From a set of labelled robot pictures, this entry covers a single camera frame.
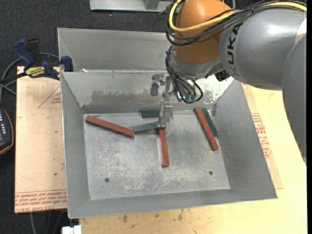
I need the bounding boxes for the grey metal bin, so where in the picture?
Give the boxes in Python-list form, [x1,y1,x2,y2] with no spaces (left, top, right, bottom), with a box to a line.
[57,27,278,219]

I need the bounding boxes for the dark green flat block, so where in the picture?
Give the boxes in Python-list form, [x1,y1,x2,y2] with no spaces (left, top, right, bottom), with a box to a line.
[141,109,173,118]
[133,122,160,135]
[201,108,219,138]

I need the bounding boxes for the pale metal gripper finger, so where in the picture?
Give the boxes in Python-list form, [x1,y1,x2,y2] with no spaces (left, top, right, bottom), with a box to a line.
[165,106,173,126]
[157,106,168,129]

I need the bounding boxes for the brown cardboard board red print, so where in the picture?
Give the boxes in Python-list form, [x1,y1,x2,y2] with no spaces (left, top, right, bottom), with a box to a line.
[14,66,284,215]

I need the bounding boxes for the red-brown flat block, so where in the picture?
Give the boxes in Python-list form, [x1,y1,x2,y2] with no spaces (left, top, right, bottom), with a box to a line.
[194,108,220,152]
[85,115,136,138]
[158,128,170,168]

